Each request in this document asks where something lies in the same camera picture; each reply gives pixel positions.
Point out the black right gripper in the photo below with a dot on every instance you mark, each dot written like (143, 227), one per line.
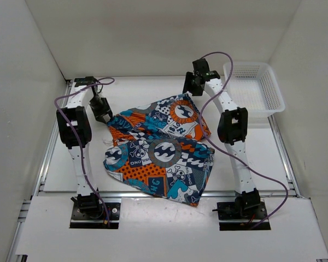
(189, 76)

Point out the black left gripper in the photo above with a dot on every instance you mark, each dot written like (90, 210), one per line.
(106, 110)

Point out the colourful patterned shorts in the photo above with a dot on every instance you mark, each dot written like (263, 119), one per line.
(158, 149)

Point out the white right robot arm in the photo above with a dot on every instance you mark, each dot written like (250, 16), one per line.
(232, 132)

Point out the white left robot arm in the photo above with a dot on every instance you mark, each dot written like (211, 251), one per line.
(75, 133)

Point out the white plastic mesh basket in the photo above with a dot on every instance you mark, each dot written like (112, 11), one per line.
(253, 86)

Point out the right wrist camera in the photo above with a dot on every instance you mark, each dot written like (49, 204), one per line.
(201, 67)

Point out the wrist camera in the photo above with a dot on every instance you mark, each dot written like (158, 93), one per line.
(84, 80)
(201, 67)

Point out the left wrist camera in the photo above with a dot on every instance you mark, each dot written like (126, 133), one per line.
(84, 80)

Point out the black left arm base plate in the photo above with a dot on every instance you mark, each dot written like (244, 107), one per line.
(79, 215)

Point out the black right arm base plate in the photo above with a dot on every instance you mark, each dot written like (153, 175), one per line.
(232, 220)

